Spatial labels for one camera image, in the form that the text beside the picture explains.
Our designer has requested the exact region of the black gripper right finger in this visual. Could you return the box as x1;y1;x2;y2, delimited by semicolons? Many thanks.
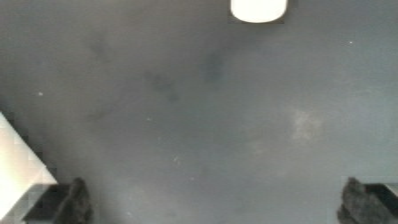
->
338;177;398;224

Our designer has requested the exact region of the white lamp base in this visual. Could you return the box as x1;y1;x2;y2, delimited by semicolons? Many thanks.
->
0;113;57;224

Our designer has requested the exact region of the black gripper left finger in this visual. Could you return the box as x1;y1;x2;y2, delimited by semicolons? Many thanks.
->
24;178;93;224

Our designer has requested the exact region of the white lamp bulb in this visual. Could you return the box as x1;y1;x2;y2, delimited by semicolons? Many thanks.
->
231;0;288;23

